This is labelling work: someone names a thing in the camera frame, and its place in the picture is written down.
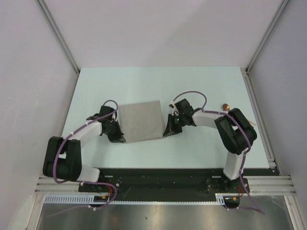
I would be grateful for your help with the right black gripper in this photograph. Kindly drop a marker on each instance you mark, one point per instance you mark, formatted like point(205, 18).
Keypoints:
point(168, 132)

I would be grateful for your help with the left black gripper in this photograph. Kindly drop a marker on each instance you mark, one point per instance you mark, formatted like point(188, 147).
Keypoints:
point(113, 138)

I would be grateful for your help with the grey cloth napkin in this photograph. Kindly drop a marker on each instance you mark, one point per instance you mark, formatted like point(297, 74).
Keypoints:
point(141, 121)

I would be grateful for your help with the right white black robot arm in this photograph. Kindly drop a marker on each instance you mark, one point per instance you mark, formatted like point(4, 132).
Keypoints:
point(236, 133)

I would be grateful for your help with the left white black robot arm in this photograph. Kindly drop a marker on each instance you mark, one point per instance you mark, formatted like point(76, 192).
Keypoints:
point(63, 159)

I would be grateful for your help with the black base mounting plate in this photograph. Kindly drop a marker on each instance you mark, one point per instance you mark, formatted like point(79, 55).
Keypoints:
point(162, 185)

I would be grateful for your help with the copper spoon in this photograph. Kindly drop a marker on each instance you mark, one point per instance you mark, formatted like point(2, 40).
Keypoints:
point(226, 108)

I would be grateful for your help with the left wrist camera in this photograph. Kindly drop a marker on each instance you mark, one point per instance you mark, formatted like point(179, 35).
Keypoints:
point(113, 118)

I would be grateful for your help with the aluminium frame rail left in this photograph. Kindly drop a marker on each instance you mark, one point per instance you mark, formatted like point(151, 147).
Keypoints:
point(47, 185)

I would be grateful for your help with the aluminium frame rail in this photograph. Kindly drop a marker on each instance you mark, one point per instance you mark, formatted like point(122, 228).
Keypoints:
point(47, 185)
point(266, 142)

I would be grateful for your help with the aluminium frame rail right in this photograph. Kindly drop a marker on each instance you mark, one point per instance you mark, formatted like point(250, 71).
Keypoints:
point(266, 142)

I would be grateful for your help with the aluminium frame post right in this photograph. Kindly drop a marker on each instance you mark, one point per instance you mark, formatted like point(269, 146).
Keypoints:
point(268, 33)

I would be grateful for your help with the aluminium frame post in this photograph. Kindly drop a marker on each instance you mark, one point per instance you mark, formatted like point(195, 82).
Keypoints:
point(57, 34)
point(268, 33)

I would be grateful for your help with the aluminium frame post left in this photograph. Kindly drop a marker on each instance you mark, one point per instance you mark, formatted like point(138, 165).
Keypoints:
point(57, 34)

